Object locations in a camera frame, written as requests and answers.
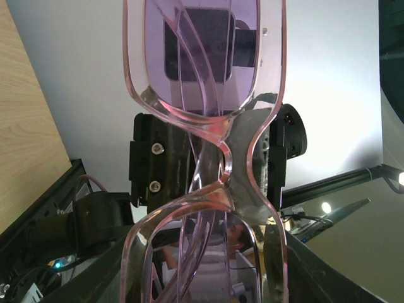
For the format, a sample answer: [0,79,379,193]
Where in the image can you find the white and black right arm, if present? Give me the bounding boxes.
[1,114,196,302]

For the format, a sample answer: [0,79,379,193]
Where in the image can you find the pink transparent sunglasses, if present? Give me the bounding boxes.
[119,1,289,302]

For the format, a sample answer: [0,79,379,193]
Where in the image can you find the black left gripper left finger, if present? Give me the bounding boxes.
[42,236,151,302]

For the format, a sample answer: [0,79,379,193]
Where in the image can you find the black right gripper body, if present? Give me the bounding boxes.
[129,104,307,210]

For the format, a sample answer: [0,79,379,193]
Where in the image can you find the black tripod light stand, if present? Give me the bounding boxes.
[280,164,403,209]

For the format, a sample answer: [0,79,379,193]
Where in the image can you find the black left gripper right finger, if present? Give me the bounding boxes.
[263,224,385,302]

